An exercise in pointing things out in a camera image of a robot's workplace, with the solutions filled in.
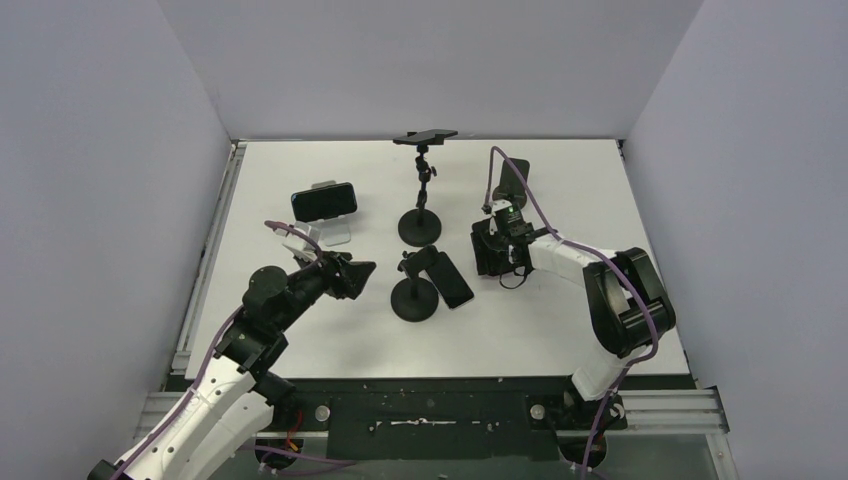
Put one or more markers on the black round base stand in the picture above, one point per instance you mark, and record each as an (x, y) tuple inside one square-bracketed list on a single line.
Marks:
[(414, 299)]

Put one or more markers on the phone on tripod stand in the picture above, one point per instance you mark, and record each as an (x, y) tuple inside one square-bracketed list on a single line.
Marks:
[(432, 137)]

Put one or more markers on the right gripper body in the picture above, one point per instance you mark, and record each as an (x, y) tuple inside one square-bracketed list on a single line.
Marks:
[(488, 248)]

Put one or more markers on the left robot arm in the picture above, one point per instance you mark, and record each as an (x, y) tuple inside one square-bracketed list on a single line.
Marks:
[(235, 394)]

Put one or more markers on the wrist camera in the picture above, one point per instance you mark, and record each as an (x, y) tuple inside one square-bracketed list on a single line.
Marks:
[(500, 214), (299, 243)]

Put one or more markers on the tall black tripod stand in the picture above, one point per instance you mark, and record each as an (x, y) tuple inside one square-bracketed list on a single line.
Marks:
[(420, 227)]

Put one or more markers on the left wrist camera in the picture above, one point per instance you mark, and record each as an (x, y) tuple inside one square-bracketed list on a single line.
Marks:
[(299, 243)]

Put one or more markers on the wooden base phone stand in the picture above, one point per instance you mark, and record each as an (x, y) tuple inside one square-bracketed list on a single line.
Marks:
[(510, 185)]

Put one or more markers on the white metal phone stand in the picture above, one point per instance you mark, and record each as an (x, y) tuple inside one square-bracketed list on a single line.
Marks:
[(335, 231)]

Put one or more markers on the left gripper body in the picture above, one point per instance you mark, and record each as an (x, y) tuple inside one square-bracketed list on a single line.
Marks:
[(333, 284)]

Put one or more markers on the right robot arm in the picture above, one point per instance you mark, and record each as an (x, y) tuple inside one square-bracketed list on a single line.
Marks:
[(629, 307)]

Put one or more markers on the phone from wooden stand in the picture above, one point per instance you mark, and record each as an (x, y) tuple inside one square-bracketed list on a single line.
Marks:
[(448, 281)]

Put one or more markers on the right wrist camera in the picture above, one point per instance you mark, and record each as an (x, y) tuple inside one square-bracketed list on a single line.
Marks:
[(500, 214)]

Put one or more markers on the phone on white stand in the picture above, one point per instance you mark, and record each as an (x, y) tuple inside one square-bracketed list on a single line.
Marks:
[(324, 203)]

